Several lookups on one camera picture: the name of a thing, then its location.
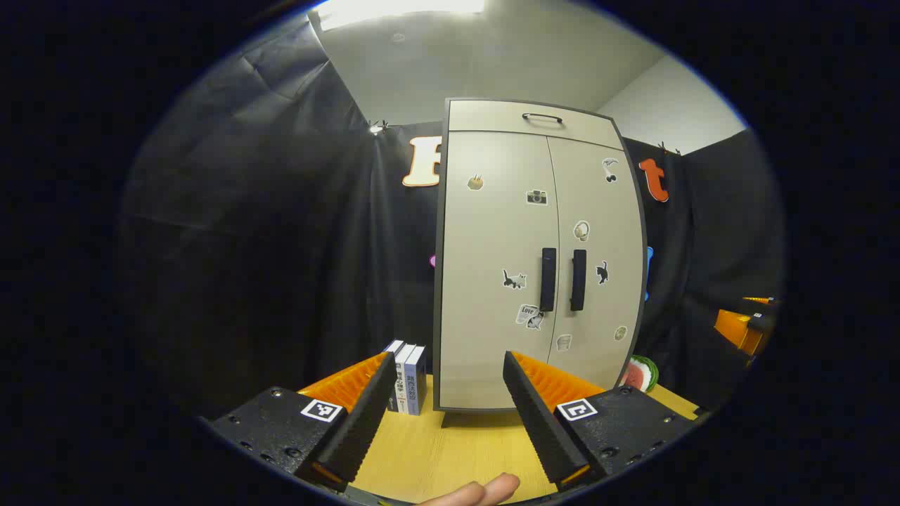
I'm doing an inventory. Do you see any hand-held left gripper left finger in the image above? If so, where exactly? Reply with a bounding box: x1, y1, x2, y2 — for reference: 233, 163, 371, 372
207, 351, 399, 493

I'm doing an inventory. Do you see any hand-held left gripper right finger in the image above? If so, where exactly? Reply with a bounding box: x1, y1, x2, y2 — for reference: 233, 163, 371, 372
502, 351, 700, 493

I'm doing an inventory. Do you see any beige double-door shoe cabinet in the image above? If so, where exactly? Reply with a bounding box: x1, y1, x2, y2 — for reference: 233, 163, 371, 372
432, 98, 648, 428

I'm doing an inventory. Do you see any black door handle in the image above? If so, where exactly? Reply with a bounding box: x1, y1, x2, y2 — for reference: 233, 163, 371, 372
570, 249, 588, 312
539, 247, 558, 312

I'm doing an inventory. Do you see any cabinet door with camera sticker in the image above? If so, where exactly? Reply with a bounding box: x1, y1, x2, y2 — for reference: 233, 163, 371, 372
439, 130, 561, 410

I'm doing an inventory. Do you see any cabinet door with headphone sticker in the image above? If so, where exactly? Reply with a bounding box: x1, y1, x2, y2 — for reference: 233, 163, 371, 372
547, 137, 646, 391

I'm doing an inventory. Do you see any beige cabinet drawer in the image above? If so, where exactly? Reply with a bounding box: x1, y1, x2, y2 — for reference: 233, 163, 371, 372
447, 100, 625, 150

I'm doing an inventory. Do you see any white book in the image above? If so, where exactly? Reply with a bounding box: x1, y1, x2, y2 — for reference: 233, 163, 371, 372
394, 343, 417, 414

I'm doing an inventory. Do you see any light blue book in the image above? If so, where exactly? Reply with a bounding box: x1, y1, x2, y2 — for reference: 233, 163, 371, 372
404, 345, 428, 417

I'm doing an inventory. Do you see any watermelon slice toy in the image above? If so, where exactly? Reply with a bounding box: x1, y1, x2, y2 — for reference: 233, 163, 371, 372
620, 355, 660, 393

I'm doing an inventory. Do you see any black backdrop cloth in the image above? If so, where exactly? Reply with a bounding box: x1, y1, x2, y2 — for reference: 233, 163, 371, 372
120, 14, 785, 422

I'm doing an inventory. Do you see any ceiling light panel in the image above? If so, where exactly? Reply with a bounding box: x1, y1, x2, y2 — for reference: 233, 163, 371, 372
309, 0, 487, 32

